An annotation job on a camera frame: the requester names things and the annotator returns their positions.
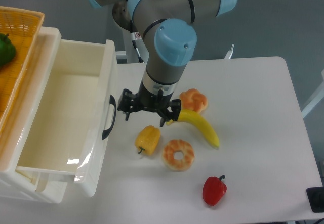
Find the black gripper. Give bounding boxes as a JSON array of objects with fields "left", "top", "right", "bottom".
[{"left": 117, "top": 88, "right": 181, "bottom": 127}]

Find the black top drawer handle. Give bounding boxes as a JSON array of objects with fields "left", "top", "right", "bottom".
[{"left": 101, "top": 95, "right": 117, "bottom": 140}]

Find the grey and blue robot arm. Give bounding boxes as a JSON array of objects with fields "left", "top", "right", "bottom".
[{"left": 89, "top": 0, "right": 237, "bottom": 122}]

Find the yellow bell pepper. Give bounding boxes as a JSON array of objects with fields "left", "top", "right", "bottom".
[{"left": 135, "top": 125, "right": 160, "bottom": 156}]

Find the yellow banana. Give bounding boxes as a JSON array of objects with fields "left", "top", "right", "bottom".
[{"left": 166, "top": 109, "right": 220, "bottom": 148}]

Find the knotted bread roll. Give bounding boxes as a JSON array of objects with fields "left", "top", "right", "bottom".
[{"left": 179, "top": 88, "right": 209, "bottom": 113}]

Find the red bell pepper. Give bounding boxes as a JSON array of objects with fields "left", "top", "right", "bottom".
[{"left": 202, "top": 175, "right": 227, "bottom": 206}]

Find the yellow woven basket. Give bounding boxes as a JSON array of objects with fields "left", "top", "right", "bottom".
[{"left": 1, "top": 6, "right": 45, "bottom": 131}]

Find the green bell pepper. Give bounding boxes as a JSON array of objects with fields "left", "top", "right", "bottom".
[{"left": 0, "top": 33, "right": 16, "bottom": 67}]

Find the black device at table edge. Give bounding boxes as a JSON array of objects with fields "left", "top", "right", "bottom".
[{"left": 306, "top": 186, "right": 324, "bottom": 213}]

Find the ring-shaped bread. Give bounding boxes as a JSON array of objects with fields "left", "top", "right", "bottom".
[{"left": 161, "top": 139, "right": 195, "bottom": 171}]

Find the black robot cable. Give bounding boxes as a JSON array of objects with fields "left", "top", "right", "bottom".
[{"left": 129, "top": 19, "right": 145, "bottom": 63}]

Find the white drawer cabinet frame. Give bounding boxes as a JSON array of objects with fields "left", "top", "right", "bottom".
[{"left": 1, "top": 27, "right": 61, "bottom": 200}]

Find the white frame at right edge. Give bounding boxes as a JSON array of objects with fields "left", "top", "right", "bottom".
[{"left": 301, "top": 70, "right": 323, "bottom": 118}]

